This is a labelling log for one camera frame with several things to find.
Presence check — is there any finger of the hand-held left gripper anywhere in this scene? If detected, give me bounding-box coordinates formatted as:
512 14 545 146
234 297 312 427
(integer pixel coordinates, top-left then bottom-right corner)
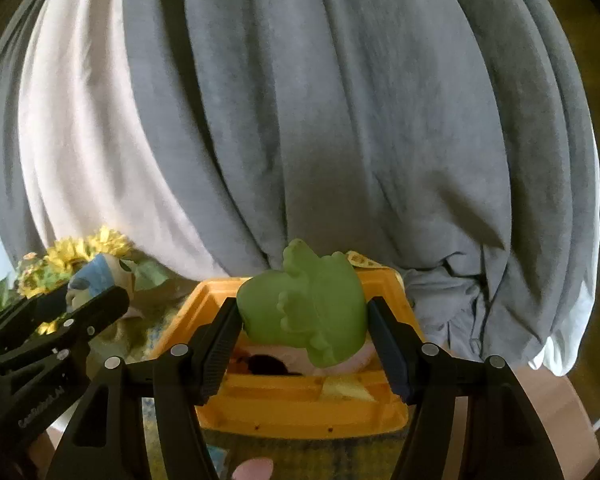
0 286 131 377
0 284 77 342

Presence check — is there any pink ball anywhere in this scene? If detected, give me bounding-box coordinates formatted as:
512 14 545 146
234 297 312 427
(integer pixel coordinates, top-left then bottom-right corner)
231 457 275 480

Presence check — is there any blue plush doll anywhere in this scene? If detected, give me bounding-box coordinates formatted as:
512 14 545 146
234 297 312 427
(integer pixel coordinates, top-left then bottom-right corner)
67 252 141 321

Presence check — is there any white sheer curtain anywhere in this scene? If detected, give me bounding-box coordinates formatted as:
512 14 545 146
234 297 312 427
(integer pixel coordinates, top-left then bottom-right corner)
527 125 600 376

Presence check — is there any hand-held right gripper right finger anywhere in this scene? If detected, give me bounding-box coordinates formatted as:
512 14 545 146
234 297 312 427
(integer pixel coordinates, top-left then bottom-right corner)
367 296 566 480

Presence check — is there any black mouse plush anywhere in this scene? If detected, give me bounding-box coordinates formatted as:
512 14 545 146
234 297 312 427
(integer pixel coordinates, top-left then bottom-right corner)
230 352 293 377

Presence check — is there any green leafy plant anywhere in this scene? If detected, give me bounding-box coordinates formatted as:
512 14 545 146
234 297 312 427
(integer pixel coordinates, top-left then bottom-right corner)
0 275 22 322

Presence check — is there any white and blue card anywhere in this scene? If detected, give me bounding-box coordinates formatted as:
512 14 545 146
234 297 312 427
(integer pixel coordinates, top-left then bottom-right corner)
207 444 231 478

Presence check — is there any grey curtain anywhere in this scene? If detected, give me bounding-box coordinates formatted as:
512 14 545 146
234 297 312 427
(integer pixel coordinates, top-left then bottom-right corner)
122 0 600 376
0 0 66 261

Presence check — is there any sunflower bouquet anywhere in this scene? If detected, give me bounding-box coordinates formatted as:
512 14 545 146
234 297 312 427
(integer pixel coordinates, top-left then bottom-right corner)
17 225 181 301

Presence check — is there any green frog plush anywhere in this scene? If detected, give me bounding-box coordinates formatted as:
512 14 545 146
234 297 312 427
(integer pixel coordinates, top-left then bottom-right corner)
236 239 368 368

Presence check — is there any yellow plaid woven blanket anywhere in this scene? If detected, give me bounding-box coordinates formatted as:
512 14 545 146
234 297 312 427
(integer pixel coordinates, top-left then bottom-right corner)
140 322 411 480

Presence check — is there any pale pink curtain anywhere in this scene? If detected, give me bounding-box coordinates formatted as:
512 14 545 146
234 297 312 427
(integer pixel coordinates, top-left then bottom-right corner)
17 0 231 281

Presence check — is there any yellow plastic crate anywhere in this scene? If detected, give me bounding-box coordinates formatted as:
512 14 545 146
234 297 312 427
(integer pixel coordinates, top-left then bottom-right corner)
150 266 426 433

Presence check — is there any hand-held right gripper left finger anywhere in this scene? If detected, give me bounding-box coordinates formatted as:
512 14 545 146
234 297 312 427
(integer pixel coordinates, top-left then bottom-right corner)
47 297 244 480

